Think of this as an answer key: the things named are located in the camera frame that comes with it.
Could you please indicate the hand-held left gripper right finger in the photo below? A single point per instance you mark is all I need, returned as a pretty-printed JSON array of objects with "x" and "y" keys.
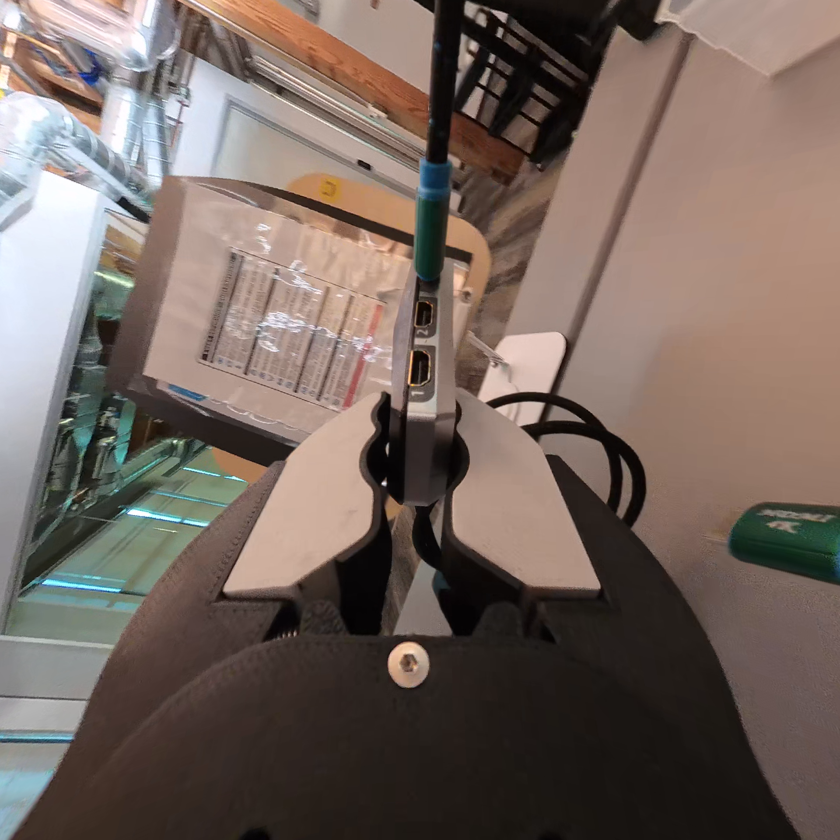
[{"x": 525, "y": 518}]

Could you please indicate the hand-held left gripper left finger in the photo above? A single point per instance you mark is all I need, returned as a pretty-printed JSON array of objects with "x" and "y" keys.
[{"x": 308, "y": 512}]

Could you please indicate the grey hdmi switch box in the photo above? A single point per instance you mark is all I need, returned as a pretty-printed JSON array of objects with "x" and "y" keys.
[{"x": 423, "y": 453}]

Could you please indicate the wooden framed sign board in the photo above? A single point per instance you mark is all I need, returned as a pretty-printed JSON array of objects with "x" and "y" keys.
[{"x": 197, "y": 275}]

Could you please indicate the silver insulated pipes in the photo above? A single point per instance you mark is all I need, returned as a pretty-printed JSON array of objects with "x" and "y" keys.
[{"x": 118, "y": 118}]

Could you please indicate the wooden beam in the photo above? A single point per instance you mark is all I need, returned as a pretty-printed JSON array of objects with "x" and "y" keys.
[{"x": 341, "y": 59}]

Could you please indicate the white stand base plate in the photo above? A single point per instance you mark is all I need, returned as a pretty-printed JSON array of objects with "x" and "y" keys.
[{"x": 531, "y": 367}]

